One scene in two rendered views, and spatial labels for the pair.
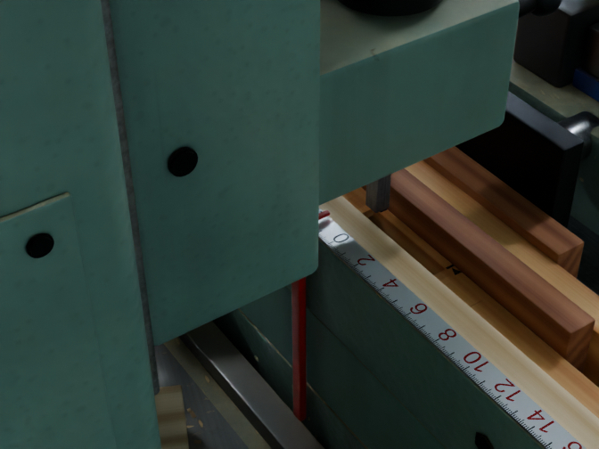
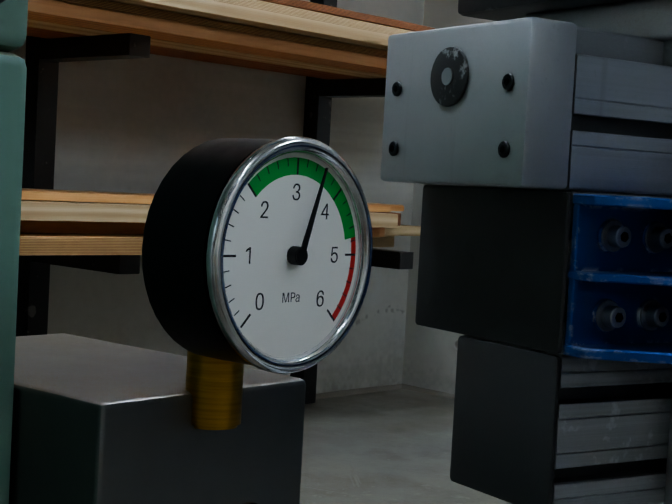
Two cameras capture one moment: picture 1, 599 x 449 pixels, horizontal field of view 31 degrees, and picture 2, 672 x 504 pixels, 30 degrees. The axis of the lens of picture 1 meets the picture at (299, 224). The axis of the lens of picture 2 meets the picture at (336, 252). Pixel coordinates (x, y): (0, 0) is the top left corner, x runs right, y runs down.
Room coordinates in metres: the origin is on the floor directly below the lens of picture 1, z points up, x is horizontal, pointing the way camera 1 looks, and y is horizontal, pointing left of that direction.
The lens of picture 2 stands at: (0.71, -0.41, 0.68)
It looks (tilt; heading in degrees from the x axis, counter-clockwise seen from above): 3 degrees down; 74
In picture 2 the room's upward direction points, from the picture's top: 3 degrees clockwise
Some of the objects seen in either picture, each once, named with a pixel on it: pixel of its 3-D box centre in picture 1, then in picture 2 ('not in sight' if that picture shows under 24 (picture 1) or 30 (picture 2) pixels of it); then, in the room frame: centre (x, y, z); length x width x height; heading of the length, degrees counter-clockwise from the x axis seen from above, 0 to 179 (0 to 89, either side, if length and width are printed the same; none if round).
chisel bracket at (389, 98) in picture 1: (347, 90); not in sight; (0.43, -0.02, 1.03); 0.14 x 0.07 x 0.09; 124
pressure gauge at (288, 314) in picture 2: not in sight; (247, 284); (0.77, -0.07, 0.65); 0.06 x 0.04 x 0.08; 34
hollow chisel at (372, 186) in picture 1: (379, 167); not in sight; (0.44, -0.04, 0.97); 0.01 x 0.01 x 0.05; 34
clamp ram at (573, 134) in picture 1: (542, 154); not in sight; (0.48, -0.13, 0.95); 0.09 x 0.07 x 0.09; 34
